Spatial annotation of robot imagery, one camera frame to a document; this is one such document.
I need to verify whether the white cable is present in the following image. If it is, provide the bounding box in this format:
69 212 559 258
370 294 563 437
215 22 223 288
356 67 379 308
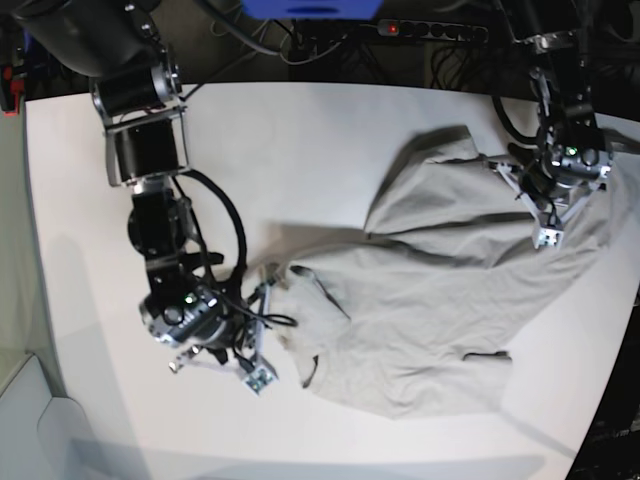
277 29 351 67

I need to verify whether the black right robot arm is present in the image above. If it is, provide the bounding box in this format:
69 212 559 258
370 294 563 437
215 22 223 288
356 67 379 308
1 1 247 370

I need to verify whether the beige t-shirt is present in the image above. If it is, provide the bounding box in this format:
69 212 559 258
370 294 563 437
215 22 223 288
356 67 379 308
269 125 639 419

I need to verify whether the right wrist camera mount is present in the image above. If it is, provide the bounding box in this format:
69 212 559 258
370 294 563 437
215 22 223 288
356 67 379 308
169 267 298 395

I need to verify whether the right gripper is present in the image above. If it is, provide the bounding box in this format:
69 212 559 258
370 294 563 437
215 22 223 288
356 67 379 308
139 284 244 364

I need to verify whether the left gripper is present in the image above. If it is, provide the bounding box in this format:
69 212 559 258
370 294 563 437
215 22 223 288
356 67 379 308
519 144 613 205

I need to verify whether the red and black clamp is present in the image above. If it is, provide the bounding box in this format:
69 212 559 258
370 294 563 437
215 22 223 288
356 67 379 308
1 64 25 116

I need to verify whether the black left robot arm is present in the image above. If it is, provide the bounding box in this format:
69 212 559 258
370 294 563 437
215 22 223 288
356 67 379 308
496 1 613 207

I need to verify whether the blue box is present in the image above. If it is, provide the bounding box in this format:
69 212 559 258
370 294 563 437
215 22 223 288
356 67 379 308
242 0 383 20

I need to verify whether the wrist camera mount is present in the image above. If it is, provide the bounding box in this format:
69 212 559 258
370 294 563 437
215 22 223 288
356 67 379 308
484 155 606 249
169 267 298 395

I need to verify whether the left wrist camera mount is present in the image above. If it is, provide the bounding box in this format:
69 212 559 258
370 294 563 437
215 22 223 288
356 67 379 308
484 155 606 249

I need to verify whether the black power strip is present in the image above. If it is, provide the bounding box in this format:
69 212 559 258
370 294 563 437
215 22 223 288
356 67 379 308
376 19 489 44

